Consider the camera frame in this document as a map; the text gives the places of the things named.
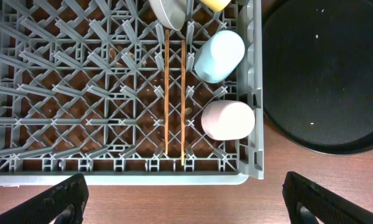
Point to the grey dishwasher rack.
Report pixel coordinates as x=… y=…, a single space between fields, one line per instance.
x=82 y=90

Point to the yellow plastic bowl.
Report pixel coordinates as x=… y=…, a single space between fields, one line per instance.
x=216 y=5

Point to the light blue plastic cup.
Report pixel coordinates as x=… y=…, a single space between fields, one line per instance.
x=219 y=56

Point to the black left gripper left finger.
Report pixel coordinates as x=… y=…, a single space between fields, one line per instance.
x=62 y=203

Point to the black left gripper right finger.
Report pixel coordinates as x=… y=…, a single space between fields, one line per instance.
x=308 y=202

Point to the grey round plate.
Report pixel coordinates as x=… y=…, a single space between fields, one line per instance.
x=171 y=13

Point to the round black tray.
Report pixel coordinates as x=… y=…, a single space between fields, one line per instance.
x=318 y=73

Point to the pink plastic cup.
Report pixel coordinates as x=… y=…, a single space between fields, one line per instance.
x=225 y=120

